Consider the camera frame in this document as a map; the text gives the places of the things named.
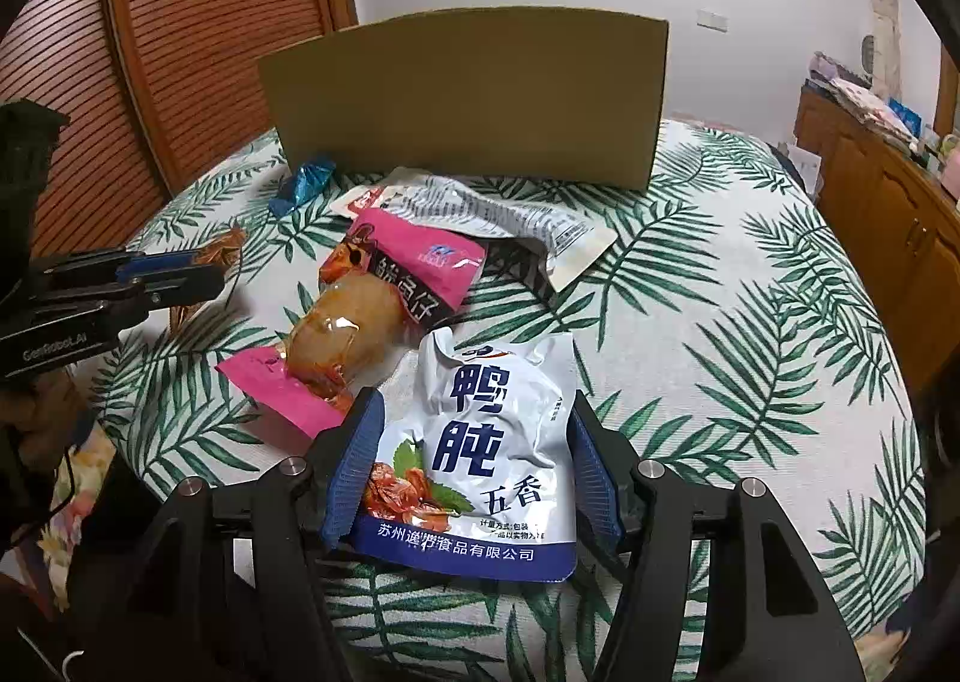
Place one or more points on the copper foil snack packet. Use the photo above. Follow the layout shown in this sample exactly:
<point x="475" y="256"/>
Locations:
<point x="208" y="268"/>

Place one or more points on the wooden louvered wardrobe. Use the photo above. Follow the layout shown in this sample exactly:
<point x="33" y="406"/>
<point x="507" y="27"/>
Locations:
<point x="157" y="92"/>

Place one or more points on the small white desk fan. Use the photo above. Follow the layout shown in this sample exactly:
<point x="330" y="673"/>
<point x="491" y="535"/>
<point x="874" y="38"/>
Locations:
<point x="868" y="55"/>

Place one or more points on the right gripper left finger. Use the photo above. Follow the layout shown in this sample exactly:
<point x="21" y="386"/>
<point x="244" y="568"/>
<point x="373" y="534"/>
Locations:
<point x="341" y="460"/>

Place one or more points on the white blue duck gizzard pouch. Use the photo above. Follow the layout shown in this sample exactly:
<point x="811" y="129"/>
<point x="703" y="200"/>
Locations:
<point x="477" y="480"/>

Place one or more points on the wooden sideboard cabinet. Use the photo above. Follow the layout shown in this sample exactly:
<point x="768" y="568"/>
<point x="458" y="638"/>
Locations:
<point x="898" y="227"/>

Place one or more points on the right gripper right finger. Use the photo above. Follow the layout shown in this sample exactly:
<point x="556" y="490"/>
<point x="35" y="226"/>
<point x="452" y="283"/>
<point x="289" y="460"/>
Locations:
<point x="605" y="480"/>

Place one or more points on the white red snack pouch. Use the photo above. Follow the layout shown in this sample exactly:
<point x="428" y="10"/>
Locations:
<point x="566" y="243"/>

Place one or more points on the small teal snack packet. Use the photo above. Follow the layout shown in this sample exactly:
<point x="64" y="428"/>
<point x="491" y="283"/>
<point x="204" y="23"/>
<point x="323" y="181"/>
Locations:
<point x="302" y="187"/>

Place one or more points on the brown cardboard box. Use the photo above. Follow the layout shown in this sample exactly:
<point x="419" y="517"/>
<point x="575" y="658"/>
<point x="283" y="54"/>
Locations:
<point x="565" y="93"/>

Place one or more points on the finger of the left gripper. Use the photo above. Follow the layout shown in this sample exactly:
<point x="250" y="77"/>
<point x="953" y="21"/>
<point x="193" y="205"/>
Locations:
<point x="96" y="310"/>
<point x="112" y="269"/>

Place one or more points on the person's left hand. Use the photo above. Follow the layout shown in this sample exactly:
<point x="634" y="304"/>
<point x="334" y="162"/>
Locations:
<point x="40" y="421"/>

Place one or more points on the white wall switch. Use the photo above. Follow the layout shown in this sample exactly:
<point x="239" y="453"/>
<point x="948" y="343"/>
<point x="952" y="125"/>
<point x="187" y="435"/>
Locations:
<point x="709" y="20"/>

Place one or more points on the blue box on sideboard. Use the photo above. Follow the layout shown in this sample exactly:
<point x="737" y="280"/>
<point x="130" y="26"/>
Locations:
<point x="910" y="118"/>

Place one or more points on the pink thermos bottle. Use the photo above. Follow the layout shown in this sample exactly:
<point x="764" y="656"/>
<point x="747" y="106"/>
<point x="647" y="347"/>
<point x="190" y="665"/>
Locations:
<point x="950" y="175"/>

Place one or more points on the palm leaf patterned cushion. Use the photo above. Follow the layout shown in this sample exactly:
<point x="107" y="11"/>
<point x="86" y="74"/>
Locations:
<point x="723" y="332"/>

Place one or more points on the pink chicken leg packet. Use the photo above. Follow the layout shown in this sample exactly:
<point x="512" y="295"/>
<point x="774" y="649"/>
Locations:
<point x="386" y="284"/>

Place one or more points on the floral bed sheet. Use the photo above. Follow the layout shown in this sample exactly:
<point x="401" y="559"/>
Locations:
<point x="31" y="498"/>

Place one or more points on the beige floral curtain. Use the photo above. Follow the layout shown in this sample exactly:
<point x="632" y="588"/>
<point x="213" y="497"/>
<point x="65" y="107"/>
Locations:
<point x="886" y="79"/>

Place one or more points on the folded floral cloth stack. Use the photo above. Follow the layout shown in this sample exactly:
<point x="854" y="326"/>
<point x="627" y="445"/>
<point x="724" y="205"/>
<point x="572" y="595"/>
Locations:
<point x="868" y="109"/>

